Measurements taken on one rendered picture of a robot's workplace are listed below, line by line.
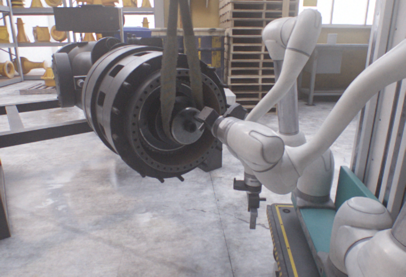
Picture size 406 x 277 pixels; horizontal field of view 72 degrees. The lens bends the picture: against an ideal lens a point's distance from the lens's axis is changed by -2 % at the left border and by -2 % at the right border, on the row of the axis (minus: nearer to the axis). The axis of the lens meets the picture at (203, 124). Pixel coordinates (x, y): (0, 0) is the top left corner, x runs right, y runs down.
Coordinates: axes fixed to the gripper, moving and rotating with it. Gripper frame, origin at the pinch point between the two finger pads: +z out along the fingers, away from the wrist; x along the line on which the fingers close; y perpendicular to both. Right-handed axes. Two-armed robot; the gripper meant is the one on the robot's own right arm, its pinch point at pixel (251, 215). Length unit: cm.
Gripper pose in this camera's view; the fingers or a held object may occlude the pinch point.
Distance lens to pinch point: 139.2
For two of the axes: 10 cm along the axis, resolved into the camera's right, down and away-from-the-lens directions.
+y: 10.0, 0.3, -0.8
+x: 0.9, -2.9, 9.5
